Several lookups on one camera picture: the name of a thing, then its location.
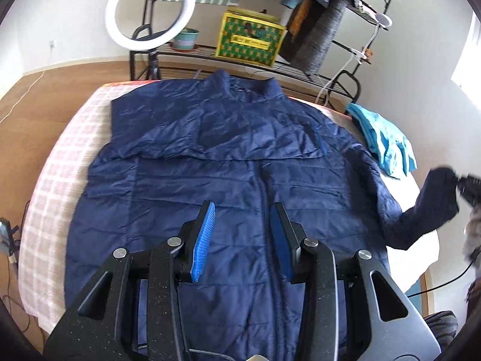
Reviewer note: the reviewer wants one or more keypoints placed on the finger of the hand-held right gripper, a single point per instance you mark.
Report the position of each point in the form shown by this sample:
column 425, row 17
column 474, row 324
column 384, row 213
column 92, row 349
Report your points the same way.
column 469, row 186

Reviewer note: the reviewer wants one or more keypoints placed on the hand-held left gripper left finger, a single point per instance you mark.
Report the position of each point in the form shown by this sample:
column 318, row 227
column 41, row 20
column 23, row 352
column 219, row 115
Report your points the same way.
column 201, row 248

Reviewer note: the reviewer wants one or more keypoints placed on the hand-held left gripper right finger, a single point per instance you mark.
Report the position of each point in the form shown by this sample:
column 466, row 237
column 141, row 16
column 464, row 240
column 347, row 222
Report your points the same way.
column 281, row 248

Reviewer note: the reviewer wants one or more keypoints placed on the navy blue puffer jacket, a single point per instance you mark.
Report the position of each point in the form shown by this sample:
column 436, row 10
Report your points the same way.
column 210, row 158

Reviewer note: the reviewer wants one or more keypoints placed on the turquoise cloth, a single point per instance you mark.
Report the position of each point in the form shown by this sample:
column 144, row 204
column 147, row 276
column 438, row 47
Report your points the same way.
column 387, row 139

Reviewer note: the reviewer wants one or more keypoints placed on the pink plaid bed blanket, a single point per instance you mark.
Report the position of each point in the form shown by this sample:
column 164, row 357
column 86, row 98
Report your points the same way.
column 60, row 165

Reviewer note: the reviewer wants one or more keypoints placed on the black metal rack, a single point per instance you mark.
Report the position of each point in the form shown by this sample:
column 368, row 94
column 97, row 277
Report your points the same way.
column 330, row 79

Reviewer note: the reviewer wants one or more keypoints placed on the white clip lamp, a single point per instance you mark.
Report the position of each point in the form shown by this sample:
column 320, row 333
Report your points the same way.
column 381, row 20

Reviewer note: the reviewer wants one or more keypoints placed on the black tripod stand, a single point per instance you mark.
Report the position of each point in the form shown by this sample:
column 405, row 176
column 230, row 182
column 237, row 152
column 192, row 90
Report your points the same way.
column 152, row 64

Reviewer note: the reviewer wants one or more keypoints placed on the black clamp holder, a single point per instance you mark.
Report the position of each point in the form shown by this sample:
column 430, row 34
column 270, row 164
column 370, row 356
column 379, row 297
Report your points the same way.
column 7, row 240

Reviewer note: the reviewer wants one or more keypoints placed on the grey knit hanging garment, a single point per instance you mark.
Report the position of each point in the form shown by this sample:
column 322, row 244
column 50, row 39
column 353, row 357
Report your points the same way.
column 319, row 41

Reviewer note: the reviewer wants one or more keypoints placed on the teal flower pot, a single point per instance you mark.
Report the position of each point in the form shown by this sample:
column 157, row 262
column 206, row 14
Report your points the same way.
column 186, row 39

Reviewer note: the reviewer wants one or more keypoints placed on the yellow green patterned box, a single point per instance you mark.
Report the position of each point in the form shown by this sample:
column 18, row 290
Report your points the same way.
column 250, row 35

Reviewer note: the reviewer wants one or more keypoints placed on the orange hanging garment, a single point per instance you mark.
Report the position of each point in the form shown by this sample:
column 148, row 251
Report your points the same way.
column 300, row 15

